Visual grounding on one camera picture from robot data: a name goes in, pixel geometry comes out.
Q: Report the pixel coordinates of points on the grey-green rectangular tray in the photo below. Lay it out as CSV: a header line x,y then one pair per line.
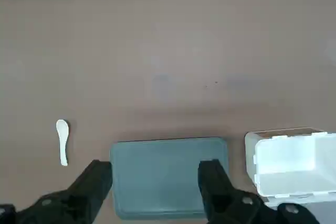
x,y
162,176

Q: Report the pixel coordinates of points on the translucent white lidded container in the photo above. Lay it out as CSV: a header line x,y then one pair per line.
x,y
288,161

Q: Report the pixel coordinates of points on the white plastic spoon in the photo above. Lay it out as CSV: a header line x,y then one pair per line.
x,y
62,129

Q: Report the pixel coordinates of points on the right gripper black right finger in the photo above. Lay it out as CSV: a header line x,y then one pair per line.
x,y
223,203

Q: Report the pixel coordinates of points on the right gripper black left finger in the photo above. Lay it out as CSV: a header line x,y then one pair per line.
x,y
78,197

